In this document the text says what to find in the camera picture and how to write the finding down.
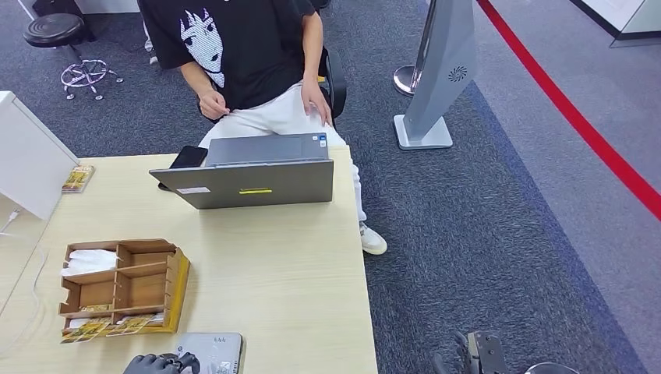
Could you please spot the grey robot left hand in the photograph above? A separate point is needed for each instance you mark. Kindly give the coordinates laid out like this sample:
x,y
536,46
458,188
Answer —
x,y
150,365

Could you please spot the person's right hand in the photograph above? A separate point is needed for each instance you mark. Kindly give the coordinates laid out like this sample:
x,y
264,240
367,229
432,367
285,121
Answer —
x,y
213,105

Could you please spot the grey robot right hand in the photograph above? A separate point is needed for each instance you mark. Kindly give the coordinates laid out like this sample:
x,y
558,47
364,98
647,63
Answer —
x,y
483,353

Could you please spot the person's left hand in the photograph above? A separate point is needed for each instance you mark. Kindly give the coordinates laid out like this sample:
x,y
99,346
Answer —
x,y
315,98

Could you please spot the person's left forearm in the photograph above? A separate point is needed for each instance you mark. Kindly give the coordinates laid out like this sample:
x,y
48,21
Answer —
x,y
312,46

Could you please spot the person's right forearm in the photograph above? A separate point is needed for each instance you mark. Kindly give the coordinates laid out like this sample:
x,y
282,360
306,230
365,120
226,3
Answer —
x,y
195,80

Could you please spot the grey card reader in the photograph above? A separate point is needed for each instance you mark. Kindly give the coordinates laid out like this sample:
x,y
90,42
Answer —
x,y
217,351

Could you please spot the wooden card organizer box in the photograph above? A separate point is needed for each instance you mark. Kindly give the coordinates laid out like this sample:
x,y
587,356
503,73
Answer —
x,y
150,286

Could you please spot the standing person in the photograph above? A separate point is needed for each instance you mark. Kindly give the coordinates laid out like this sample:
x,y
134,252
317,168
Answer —
x,y
150,51

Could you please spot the white card stack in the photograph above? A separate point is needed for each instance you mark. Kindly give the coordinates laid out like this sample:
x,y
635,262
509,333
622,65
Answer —
x,y
90,260

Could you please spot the yellow printed card stack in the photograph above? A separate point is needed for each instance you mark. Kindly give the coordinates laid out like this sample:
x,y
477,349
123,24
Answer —
x,y
77,179

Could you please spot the white cards in slot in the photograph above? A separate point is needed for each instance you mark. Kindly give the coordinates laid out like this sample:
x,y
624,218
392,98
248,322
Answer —
x,y
156,318

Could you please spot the black phone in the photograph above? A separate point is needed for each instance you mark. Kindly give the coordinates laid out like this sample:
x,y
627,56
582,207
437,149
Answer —
x,y
190,156

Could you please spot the grey laptop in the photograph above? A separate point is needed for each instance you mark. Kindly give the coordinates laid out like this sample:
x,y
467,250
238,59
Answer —
x,y
258,183

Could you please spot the grey kiosk stand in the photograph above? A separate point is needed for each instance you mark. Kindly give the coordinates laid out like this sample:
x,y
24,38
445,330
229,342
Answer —
x,y
439,67

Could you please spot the white cabinet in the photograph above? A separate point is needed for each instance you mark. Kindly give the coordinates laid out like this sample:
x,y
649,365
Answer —
x,y
103,5

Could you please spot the black stool with chrome base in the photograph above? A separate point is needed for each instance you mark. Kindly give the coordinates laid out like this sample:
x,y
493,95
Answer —
x,y
54,30

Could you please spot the large white box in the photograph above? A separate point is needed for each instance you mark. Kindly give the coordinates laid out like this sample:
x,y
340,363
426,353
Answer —
x,y
26,155

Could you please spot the white counter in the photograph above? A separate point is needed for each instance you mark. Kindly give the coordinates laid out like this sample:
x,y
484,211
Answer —
x,y
635,18

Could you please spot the chrome stanchion post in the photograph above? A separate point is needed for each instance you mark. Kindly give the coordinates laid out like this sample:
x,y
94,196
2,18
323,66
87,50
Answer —
x,y
405,81

